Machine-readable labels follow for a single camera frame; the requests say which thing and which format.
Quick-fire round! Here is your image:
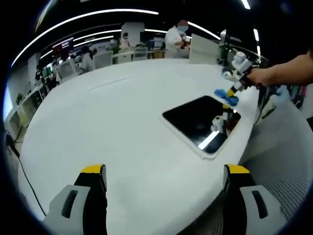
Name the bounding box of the small lit wall screen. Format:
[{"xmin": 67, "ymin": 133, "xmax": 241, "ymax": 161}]
[{"xmin": 52, "ymin": 37, "xmax": 74, "ymax": 51}]

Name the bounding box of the white mesh office chair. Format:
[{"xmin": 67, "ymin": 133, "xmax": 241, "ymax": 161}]
[{"xmin": 239, "ymin": 85, "xmax": 312, "ymax": 222}]

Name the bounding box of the person's right hand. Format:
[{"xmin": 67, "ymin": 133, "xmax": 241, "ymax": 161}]
[{"xmin": 245, "ymin": 68, "xmax": 266, "ymax": 88}]

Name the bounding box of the black floor cable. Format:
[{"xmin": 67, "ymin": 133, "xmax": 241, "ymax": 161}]
[{"xmin": 4, "ymin": 132, "xmax": 47, "ymax": 217}]

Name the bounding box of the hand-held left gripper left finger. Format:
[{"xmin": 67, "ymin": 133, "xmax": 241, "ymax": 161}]
[{"xmin": 43, "ymin": 164, "xmax": 108, "ymax": 235}]

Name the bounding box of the blue cleaning cloth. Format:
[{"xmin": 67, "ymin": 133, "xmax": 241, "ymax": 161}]
[{"xmin": 214, "ymin": 88, "xmax": 240, "ymax": 107}]

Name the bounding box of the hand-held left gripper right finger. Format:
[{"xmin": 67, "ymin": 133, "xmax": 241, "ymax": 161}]
[{"xmin": 222, "ymin": 164, "xmax": 287, "ymax": 235}]

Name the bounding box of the green and metal stand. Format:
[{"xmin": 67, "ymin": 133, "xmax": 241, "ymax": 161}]
[{"xmin": 218, "ymin": 28, "xmax": 233, "ymax": 67}]

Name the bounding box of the long curved ceiling light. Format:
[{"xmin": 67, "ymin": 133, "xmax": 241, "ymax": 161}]
[{"xmin": 11, "ymin": 9, "xmax": 160, "ymax": 67}]

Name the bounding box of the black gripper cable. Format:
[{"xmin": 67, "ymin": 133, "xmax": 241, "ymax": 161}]
[{"xmin": 253, "ymin": 84, "xmax": 265, "ymax": 124}]

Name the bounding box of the white divider panel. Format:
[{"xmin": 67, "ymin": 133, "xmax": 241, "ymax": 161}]
[{"xmin": 189, "ymin": 33, "xmax": 221, "ymax": 65}]

